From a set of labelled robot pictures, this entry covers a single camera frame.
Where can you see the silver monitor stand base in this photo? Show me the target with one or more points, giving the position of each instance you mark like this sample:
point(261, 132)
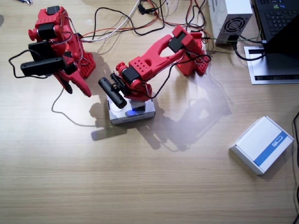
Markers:
point(257, 70)

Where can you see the black laptop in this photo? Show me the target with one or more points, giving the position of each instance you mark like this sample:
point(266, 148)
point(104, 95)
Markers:
point(278, 16)
point(285, 51)

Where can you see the red robot arm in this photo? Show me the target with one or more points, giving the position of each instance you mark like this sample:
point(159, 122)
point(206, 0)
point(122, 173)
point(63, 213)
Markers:
point(46, 22)
point(158, 51)

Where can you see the plain white cardboard box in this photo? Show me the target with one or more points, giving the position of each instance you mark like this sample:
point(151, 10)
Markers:
point(121, 119)

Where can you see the clear tape piece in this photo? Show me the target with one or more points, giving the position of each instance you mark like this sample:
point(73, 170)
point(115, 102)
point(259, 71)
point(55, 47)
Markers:
point(88, 22)

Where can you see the black wrist webcam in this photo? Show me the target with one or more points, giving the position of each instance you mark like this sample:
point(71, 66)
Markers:
point(112, 93)
point(39, 66)

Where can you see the white power supply unit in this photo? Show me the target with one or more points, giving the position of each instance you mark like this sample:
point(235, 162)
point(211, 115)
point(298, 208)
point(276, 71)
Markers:
point(233, 11)

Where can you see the white box with blue stripe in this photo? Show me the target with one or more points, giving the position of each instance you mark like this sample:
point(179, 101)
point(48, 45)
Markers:
point(261, 142)

